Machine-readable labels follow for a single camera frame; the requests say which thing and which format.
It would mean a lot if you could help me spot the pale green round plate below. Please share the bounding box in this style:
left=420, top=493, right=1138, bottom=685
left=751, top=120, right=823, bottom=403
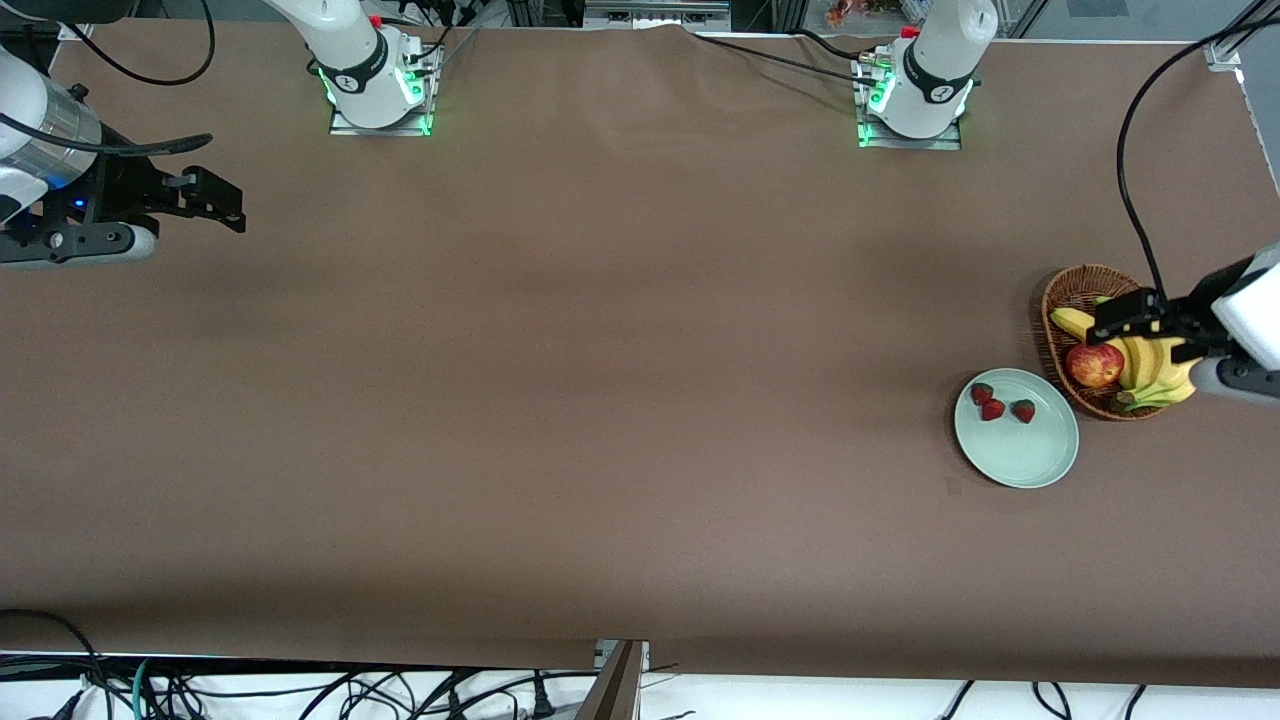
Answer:
left=953, top=367, right=1081, bottom=490

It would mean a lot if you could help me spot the yellow banana bunch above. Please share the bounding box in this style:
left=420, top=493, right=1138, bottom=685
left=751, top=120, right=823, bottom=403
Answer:
left=1050, top=296, right=1201, bottom=412

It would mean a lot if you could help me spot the red yellow apple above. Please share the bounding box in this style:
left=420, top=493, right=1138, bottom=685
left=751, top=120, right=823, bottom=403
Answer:
left=1065, top=341, right=1126, bottom=389

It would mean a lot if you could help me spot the brown wicker basket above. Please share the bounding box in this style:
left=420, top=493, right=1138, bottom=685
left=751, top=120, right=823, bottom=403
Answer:
left=1041, top=264, right=1171, bottom=422

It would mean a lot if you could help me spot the large table cover sheet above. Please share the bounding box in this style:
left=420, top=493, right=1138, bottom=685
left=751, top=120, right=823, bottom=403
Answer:
left=0, top=18, right=1280, bottom=689

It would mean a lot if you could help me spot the silver equipment rack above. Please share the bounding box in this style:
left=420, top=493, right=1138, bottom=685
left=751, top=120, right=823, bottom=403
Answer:
left=583, top=0, right=733, bottom=31

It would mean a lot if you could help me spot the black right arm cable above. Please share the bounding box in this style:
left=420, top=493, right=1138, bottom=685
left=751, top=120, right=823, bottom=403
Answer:
left=0, top=0, right=216, bottom=158

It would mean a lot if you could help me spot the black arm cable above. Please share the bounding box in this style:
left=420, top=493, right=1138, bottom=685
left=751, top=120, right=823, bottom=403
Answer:
left=1117, top=0, right=1280, bottom=301
left=0, top=0, right=216, bottom=158

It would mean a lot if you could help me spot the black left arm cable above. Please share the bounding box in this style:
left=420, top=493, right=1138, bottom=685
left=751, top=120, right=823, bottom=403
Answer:
left=1117, top=0, right=1280, bottom=301

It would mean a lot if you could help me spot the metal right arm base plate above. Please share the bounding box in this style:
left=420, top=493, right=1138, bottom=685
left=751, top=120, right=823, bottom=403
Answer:
left=328, top=100, right=435, bottom=138

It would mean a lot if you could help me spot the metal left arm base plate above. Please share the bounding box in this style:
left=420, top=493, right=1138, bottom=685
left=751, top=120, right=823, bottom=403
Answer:
left=855, top=55, right=963, bottom=151

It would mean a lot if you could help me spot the black cable on table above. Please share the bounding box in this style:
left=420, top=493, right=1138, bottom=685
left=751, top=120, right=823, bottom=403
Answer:
left=685, top=28, right=881, bottom=89
left=790, top=27, right=866, bottom=64

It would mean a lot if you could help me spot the black floor cable loop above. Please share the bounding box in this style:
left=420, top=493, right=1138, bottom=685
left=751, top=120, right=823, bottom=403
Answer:
left=0, top=608, right=113, bottom=720

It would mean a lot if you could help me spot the teal floor cable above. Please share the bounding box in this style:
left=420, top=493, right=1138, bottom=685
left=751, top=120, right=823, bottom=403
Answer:
left=130, top=658, right=161, bottom=720

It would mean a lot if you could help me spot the brown table post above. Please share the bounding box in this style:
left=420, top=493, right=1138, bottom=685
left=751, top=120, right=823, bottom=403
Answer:
left=578, top=640, right=646, bottom=720

